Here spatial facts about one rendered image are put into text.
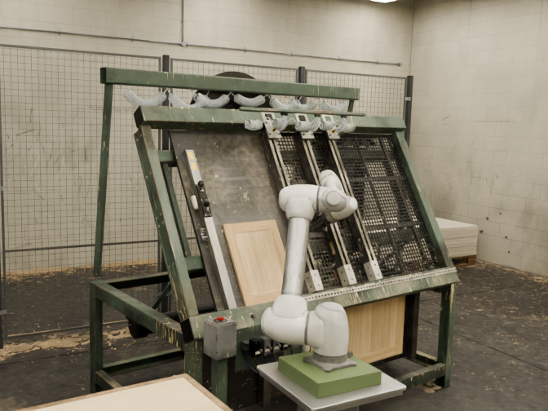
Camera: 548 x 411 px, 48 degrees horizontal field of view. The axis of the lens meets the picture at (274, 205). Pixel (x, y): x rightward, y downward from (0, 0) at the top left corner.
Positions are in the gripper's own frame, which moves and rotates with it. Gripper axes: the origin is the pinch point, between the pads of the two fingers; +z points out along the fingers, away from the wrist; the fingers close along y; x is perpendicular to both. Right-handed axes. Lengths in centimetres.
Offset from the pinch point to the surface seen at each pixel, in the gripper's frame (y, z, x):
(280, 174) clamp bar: 38.2, 1.4, 7.9
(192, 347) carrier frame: -53, 9, 93
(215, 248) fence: -4, 4, 67
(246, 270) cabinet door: -18, 7, 49
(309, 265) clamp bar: -21.9, 1.3, 8.2
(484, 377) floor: -121, 42, -163
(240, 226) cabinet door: 8.4, 6.6, 44.6
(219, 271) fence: -17, 4, 68
